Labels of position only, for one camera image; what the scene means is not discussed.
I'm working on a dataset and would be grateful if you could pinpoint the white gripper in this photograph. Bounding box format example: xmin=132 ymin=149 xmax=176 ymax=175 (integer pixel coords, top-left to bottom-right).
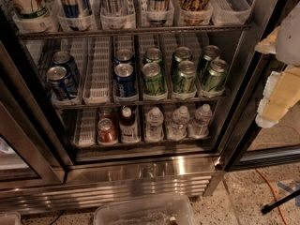
xmin=255 ymin=2 xmax=300 ymax=128

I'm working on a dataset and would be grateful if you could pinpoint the clear water bottle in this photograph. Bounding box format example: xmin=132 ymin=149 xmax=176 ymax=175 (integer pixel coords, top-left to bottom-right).
xmin=167 ymin=105 xmax=190 ymax=141
xmin=145 ymin=107 xmax=164 ymax=142
xmin=188 ymin=103 xmax=212 ymax=139

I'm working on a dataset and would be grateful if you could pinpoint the empty clear tray top shelf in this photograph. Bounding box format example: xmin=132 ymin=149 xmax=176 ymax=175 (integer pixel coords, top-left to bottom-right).
xmin=210 ymin=0 xmax=250 ymax=25

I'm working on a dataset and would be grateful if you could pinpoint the open fridge glass door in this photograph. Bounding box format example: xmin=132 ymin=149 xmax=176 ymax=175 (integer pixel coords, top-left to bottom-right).
xmin=218 ymin=0 xmax=299 ymax=172

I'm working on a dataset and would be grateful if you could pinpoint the brown drink bottle white label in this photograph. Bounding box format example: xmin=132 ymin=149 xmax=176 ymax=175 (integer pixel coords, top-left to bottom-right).
xmin=119 ymin=107 xmax=140 ymax=143

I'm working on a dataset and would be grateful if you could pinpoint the stainless steel fridge cabinet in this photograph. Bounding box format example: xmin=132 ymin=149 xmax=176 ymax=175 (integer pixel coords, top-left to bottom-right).
xmin=0 ymin=0 xmax=300 ymax=216

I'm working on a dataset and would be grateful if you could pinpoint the empty white tray middle shelf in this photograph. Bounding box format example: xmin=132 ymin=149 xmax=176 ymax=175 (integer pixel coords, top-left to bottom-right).
xmin=82 ymin=37 xmax=111 ymax=105

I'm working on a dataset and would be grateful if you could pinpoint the empty white tray shelf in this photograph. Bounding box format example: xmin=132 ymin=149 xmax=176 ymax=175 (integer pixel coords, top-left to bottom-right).
xmin=82 ymin=37 xmax=111 ymax=105
xmin=73 ymin=109 xmax=97 ymax=148

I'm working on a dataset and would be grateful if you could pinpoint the empty white tray bottom shelf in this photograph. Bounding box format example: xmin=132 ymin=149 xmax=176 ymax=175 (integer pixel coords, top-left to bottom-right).
xmin=73 ymin=109 xmax=97 ymax=148

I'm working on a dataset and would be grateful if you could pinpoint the white tall can top shelf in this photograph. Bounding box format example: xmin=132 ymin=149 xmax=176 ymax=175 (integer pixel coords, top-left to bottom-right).
xmin=9 ymin=0 xmax=50 ymax=20

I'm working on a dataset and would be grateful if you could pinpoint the left fridge glass door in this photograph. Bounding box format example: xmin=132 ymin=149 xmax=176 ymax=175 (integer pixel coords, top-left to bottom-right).
xmin=0 ymin=44 xmax=65 ymax=190

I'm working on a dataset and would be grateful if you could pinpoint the green can front right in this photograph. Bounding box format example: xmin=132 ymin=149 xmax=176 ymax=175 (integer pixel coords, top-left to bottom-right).
xmin=202 ymin=59 xmax=228 ymax=92

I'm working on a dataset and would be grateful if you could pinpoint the green can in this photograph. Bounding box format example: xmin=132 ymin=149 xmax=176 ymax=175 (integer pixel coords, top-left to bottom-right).
xmin=202 ymin=59 xmax=228 ymax=92
xmin=143 ymin=48 xmax=163 ymax=64
xmin=172 ymin=47 xmax=192 ymax=69
xmin=142 ymin=63 xmax=165 ymax=96
xmin=172 ymin=60 xmax=197 ymax=94
xmin=198 ymin=45 xmax=221 ymax=80

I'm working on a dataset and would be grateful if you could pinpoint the green can rear right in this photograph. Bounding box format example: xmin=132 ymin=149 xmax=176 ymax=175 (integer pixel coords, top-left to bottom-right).
xmin=198 ymin=45 xmax=221 ymax=80

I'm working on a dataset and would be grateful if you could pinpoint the green can front middle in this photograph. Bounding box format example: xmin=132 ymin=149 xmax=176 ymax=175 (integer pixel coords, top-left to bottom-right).
xmin=172 ymin=60 xmax=197 ymax=94

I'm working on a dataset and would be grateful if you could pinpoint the green can rear middle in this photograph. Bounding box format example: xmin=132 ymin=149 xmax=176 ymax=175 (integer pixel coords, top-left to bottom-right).
xmin=172 ymin=47 xmax=192 ymax=69

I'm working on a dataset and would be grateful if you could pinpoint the green can front left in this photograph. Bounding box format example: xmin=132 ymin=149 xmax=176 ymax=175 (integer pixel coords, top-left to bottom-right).
xmin=142 ymin=63 xmax=165 ymax=96

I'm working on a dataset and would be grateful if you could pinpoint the green can rear left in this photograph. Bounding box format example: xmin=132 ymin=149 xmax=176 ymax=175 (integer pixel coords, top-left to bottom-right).
xmin=143 ymin=48 xmax=163 ymax=64

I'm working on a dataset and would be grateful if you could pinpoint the black stand leg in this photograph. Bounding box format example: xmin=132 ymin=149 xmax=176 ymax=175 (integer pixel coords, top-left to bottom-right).
xmin=262 ymin=189 xmax=300 ymax=215

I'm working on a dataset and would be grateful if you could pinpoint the blue pepsi can front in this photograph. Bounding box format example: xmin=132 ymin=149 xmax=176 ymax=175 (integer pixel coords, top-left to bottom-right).
xmin=113 ymin=64 xmax=137 ymax=98

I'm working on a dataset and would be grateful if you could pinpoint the blue pepsi can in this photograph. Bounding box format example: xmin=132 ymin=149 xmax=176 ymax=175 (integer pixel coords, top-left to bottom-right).
xmin=114 ymin=49 xmax=134 ymax=66
xmin=113 ymin=64 xmax=137 ymax=98

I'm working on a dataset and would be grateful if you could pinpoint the blue pepsi can rear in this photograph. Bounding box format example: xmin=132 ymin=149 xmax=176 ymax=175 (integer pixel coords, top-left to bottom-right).
xmin=114 ymin=49 xmax=134 ymax=66

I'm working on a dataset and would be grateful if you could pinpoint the clear plastic bin on floor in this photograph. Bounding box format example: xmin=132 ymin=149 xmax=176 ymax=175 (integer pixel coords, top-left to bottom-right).
xmin=93 ymin=194 xmax=196 ymax=225

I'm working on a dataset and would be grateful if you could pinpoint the red soda can rear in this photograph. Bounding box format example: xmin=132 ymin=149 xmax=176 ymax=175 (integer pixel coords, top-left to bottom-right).
xmin=98 ymin=107 xmax=114 ymax=120

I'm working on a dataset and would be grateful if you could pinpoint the red soda can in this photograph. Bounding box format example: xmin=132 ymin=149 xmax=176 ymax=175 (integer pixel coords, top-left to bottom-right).
xmin=97 ymin=118 xmax=118 ymax=145
xmin=98 ymin=107 xmax=114 ymax=120

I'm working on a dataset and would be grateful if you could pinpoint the red soda can front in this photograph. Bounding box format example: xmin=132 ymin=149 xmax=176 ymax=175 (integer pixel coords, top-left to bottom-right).
xmin=97 ymin=118 xmax=118 ymax=145

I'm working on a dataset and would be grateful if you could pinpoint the blue soda can rear left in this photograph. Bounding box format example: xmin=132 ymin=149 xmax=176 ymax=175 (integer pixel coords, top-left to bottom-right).
xmin=52 ymin=51 xmax=80 ymax=84

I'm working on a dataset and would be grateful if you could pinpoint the blue soda can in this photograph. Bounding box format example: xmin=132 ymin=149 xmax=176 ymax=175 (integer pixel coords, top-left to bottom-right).
xmin=46 ymin=66 xmax=78 ymax=100
xmin=52 ymin=51 xmax=80 ymax=84

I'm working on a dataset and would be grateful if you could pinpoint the blue soda can front left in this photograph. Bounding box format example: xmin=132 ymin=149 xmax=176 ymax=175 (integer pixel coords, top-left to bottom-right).
xmin=46 ymin=66 xmax=78 ymax=100

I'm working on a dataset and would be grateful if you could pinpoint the orange extension cable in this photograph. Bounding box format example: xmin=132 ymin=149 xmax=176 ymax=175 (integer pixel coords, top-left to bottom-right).
xmin=254 ymin=168 xmax=289 ymax=225

